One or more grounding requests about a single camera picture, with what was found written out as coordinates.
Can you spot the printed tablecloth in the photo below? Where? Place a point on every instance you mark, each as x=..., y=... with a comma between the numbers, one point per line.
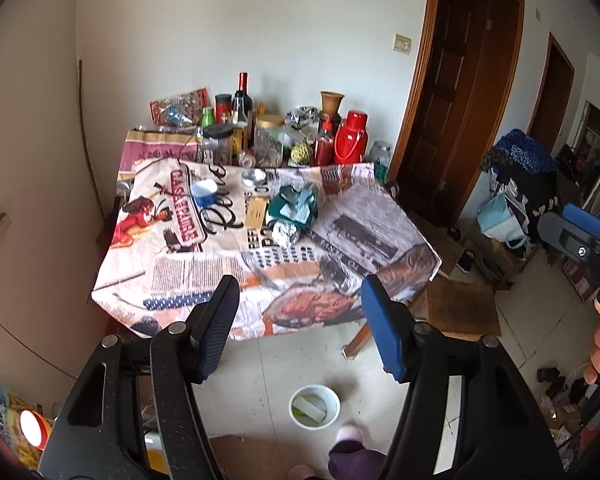
x=220, y=265

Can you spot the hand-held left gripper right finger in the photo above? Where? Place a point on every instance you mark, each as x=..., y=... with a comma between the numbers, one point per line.
x=386, y=332

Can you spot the green packet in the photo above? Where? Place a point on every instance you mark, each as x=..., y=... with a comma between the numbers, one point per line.
x=292, y=205

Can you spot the silver crinkled bag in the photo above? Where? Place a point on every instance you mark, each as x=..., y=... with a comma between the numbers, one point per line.
x=302, y=116

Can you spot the light blue bag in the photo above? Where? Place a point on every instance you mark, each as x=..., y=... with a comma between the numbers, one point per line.
x=500, y=220

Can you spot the narrow brown wooden door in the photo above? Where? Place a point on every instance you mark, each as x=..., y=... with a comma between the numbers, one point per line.
x=552, y=90

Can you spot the red snack bag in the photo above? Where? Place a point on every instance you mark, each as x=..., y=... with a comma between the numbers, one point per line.
x=180, y=107

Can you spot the person's right leg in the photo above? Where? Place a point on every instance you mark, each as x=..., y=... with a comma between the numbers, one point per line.
x=357, y=462

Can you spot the wooden table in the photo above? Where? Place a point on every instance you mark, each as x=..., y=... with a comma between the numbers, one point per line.
x=359, y=337

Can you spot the red sauce bottle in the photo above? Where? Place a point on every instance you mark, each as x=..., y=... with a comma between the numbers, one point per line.
x=323, y=147

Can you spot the green plastic bottle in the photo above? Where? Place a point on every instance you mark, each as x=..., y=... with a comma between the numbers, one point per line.
x=208, y=117

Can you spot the tan card box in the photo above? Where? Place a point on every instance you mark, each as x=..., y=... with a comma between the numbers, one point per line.
x=255, y=212

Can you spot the wall light switch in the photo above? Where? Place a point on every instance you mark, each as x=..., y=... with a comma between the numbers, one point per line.
x=401, y=42

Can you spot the blue patterned cloth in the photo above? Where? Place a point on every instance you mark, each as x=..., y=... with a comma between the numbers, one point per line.
x=522, y=152

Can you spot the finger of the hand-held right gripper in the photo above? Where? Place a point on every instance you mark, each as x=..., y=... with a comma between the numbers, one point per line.
x=587, y=220
x=552, y=230

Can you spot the glass jar with tan lid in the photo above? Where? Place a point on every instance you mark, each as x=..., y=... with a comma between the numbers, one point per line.
x=269, y=142

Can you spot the dark shoe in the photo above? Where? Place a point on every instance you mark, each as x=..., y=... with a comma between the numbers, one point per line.
x=466, y=261

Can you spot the foil ball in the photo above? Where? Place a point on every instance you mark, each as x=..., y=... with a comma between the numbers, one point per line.
x=286, y=234

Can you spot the pink slipper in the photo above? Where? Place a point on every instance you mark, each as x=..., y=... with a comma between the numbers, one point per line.
x=347, y=433
x=301, y=473

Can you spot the red thermos flask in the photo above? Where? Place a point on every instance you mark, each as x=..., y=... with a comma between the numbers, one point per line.
x=351, y=137

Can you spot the brown clay vase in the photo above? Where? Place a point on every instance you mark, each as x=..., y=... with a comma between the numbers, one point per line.
x=332, y=102

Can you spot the woven printed sack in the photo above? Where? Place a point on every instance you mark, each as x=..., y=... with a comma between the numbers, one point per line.
x=155, y=147

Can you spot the glass jar with black lid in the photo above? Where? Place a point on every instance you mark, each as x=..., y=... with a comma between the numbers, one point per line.
x=217, y=145

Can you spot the blue and white cup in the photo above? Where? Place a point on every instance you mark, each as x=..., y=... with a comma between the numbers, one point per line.
x=204, y=194

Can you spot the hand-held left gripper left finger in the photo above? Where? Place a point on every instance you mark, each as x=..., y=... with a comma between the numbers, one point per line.
x=214, y=332

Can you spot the yellow knobbly ball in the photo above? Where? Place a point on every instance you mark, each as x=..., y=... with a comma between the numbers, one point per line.
x=300, y=154

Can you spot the clear glass bottle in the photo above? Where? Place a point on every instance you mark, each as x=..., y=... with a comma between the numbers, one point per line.
x=238, y=115

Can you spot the round metal tin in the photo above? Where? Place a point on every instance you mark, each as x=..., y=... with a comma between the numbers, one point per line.
x=253, y=177

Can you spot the white plastic bucket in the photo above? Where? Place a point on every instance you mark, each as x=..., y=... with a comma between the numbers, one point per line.
x=330, y=405

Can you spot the dark wine bottle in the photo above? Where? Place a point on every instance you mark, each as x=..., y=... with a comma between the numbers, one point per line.
x=243, y=92

